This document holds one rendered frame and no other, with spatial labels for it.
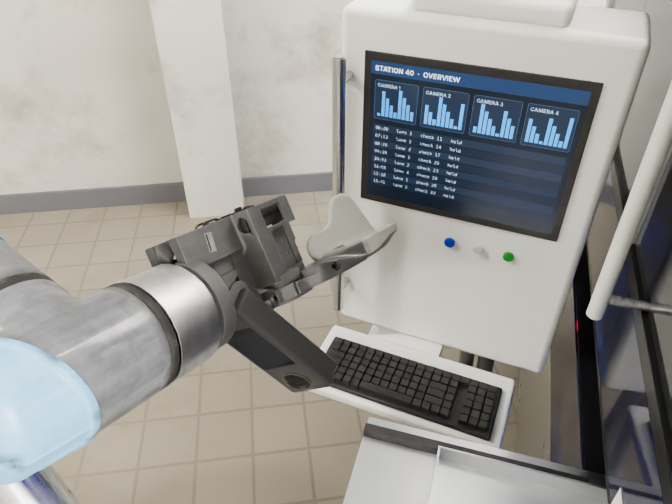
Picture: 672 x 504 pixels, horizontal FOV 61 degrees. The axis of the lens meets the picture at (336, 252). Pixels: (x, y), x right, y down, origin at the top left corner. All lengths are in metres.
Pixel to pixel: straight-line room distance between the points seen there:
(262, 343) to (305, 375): 0.05
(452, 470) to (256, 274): 0.74
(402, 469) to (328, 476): 1.03
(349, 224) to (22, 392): 0.28
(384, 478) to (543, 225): 0.55
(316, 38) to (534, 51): 2.18
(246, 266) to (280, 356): 0.08
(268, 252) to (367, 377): 0.87
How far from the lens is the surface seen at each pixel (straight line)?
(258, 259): 0.44
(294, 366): 0.46
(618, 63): 1.01
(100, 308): 0.36
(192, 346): 0.38
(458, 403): 1.29
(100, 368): 0.34
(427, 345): 1.41
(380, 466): 1.10
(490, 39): 1.02
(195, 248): 0.42
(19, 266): 0.39
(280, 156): 3.34
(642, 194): 0.86
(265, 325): 0.44
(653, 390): 0.89
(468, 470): 1.12
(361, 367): 1.31
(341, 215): 0.49
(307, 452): 2.17
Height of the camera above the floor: 1.82
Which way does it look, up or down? 38 degrees down
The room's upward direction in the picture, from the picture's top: straight up
